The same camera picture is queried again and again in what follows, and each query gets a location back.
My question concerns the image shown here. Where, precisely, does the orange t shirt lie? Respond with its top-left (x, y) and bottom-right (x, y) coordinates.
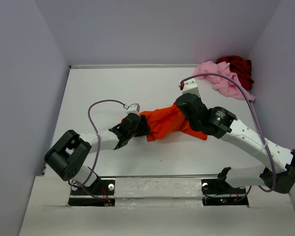
top-left (120, 102), bottom-right (208, 142)

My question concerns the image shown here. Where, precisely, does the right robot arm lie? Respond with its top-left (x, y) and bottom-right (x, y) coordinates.
top-left (175, 93), bottom-right (295, 194)

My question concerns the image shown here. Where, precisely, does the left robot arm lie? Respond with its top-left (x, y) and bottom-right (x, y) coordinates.
top-left (44, 113), bottom-right (150, 194)

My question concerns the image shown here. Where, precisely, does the pink t shirt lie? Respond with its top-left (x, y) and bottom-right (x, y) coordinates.
top-left (193, 61), bottom-right (255, 101)

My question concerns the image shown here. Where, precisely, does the dark red t shirt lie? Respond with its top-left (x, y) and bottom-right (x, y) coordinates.
top-left (216, 55), bottom-right (254, 91)

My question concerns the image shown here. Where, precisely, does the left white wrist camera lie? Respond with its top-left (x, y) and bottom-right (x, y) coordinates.
top-left (123, 103), bottom-right (140, 116)

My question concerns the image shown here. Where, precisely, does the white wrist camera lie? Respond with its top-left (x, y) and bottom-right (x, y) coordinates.
top-left (179, 78), bottom-right (200, 97)
top-left (123, 103), bottom-right (140, 116)

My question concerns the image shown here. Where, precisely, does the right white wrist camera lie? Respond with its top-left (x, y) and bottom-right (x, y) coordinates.
top-left (179, 78), bottom-right (200, 97)

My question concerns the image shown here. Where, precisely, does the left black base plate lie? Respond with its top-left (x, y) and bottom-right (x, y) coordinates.
top-left (68, 178), bottom-right (116, 207)

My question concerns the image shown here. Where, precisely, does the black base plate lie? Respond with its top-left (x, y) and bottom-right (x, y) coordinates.
top-left (201, 178), bottom-right (249, 207)
top-left (68, 178), bottom-right (116, 207)

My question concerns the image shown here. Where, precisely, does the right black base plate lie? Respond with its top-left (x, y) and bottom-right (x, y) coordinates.
top-left (201, 178), bottom-right (249, 207)

